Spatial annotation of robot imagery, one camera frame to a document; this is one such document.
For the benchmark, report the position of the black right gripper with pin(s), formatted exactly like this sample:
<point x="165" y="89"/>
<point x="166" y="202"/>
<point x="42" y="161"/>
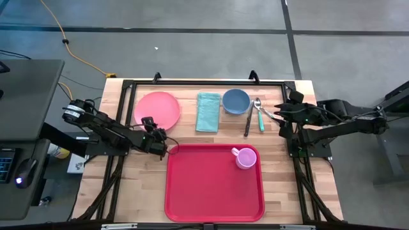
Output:
<point x="300" y="113"/>

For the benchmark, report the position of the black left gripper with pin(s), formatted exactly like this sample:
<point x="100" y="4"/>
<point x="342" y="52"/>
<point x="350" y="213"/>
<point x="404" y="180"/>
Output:
<point x="148" y="140"/>

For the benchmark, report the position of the coral plastic plate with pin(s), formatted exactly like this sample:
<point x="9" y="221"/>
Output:
<point x="156" y="107"/>

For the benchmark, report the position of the blue plastic bowl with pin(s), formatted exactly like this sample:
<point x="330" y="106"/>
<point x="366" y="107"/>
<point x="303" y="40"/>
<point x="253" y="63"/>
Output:
<point x="236" y="101"/>

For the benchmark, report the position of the teal cloth napkin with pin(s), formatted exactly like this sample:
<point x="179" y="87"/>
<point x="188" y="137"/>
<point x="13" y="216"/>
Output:
<point x="208" y="111"/>

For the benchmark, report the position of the lilac plastic mug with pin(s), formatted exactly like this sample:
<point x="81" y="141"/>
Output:
<point x="246" y="158"/>

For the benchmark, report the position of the red plastic tray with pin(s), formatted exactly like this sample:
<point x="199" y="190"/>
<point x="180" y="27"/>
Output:
<point x="207" y="191"/>

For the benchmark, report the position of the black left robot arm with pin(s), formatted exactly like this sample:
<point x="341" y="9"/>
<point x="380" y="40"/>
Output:
<point x="102" y="126"/>

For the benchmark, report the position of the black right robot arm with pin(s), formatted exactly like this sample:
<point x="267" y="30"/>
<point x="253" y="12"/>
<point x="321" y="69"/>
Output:
<point x="348" y="127"/>

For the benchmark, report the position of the white cardboard box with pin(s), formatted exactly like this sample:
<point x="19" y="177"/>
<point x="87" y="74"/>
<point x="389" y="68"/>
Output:
<point x="76" y="164"/>

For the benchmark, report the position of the yellow and white container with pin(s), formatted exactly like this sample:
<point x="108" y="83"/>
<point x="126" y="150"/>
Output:
<point x="59" y="151"/>

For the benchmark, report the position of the black computer mouse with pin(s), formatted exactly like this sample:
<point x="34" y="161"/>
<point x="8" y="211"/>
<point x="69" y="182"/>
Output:
<point x="25" y="172"/>

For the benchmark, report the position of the dark grey desk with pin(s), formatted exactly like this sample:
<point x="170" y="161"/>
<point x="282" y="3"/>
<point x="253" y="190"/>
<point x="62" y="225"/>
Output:
<point x="28" y="96"/>

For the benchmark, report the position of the black keyboard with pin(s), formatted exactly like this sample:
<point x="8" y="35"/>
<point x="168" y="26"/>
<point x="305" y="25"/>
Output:
<point x="6" y="166"/>

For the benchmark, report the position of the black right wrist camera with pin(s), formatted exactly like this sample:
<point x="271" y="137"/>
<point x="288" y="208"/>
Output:
<point x="296" y="96"/>

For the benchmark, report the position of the black aluminium table frame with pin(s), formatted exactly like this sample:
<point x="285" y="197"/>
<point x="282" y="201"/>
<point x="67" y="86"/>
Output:
<point x="207" y="83"/>

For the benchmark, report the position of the silver metal bracket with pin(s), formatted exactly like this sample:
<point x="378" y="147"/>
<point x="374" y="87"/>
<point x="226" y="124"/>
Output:
<point x="297" y="227"/>
<point x="118" y="226"/>

